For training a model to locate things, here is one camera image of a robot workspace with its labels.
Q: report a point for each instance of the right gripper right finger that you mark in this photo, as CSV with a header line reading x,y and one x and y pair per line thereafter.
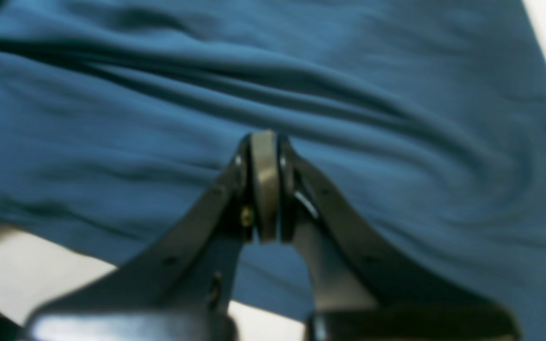
x,y
364,288

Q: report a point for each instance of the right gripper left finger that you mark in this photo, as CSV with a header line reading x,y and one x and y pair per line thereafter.
x,y
179,288

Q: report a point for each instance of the dark blue t-shirt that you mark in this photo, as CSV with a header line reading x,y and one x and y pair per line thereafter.
x,y
429,115

